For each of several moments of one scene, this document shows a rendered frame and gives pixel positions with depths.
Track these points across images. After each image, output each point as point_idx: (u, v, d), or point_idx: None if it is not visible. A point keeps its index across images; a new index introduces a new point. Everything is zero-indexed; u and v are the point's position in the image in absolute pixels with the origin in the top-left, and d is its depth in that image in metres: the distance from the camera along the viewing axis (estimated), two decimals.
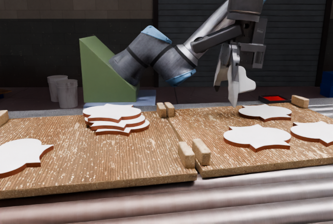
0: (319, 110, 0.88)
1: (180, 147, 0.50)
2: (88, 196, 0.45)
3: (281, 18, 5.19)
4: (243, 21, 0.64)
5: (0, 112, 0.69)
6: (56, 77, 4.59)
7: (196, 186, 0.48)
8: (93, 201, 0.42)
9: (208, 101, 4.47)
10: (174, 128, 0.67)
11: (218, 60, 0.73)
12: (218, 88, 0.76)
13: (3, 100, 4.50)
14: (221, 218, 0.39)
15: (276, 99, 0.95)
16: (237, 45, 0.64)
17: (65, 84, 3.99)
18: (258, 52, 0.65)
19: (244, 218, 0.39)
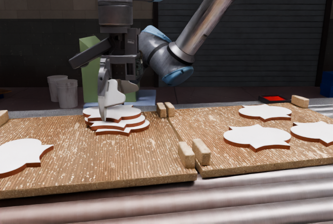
0: (319, 110, 0.88)
1: (180, 147, 0.50)
2: (88, 196, 0.45)
3: (281, 18, 5.19)
4: (113, 33, 0.64)
5: (0, 112, 0.69)
6: (56, 77, 4.59)
7: (196, 186, 0.48)
8: (93, 201, 0.42)
9: (208, 101, 4.47)
10: (174, 128, 0.67)
11: None
12: None
13: (3, 100, 4.50)
14: (221, 218, 0.39)
15: (276, 99, 0.95)
16: (109, 58, 0.64)
17: (65, 84, 3.99)
18: (131, 63, 0.64)
19: (244, 218, 0.39)
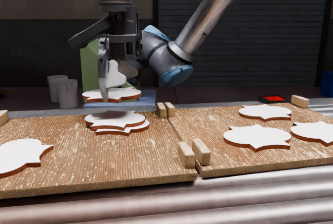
0: (319, 110, 0.88)
1: (180, 147, 0.50)
2: (88, 196, 0.45)
3: (281, 18, 5.19)
4: (112, 12, 0.63)
5: (0, 112, 0.69)
6: (56, 77, 4.59)
7: (196, 186, 0.48)
8: (93, 201, 0.42)
9: (208, 101, 4.47)
10: (174, 128, 0.67)
11: None
12: (121, 87, 0.73)
13: (3, 100, 4.50)
14: (221, 218, 0.39)
15: (276, 99, 0.95)
16: (108, 37, 0.63)
17: (65, 84, 3.99)
18: (131, 42, 0.63)
19: (244, 218, 0.39)
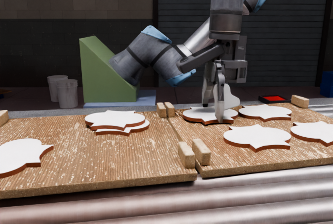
0: (319, 110, 0.88)
1: (180, 147, 0.50)
2: (88, 196, 0.45)
3: (281, 18, 5.19)
4: (225, 40, 0.68)
5: (0, 112, 0.69)
6: (56, 77, 4.59)
7: (196, 186, 0.48)
8: (93, 201, 0.42)
9: (208, 101, 4.47)
10: (174, 128, 0.67)
11: (203, 79, 0.76)
12: (207, 106, 0.78)
13: (3, 100, 4.50)
14: (221, 218, 0.39)
15: (276, 99, 0.95)
16: (221, 63, 0.68)
17: (65, 84, 3.99)
18: (241, 68, 0.69)
19: (244, 218, 0.39)
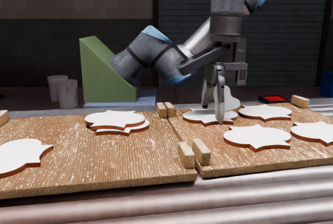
0: (319, 110, 0.88)
1: (180, 147, 0.50)
2: (88, 196, 0.45)
3: (281, 18, 5.19)
4: (225, 42, 0.68)
5: (0, 112, 0.69)
6: (56, 77, 4.59)
7: (196, 187, 0.48)
8: (93, 201, 0.42)
9: (208, 101, 4.47)
10: (174, 128, 0.67)
11: (203, 81, 0.76)
12: (206, 107, 0.79)
13: (3, 100, 4.50)
14: (221, 218, 0.39)
15: (276, 99, 0.95)
16: (221, 65, 0.68)
17: (65, 84, 3.99)
18: (241, 70, 0.69)
19: (244, 218, 0.39)
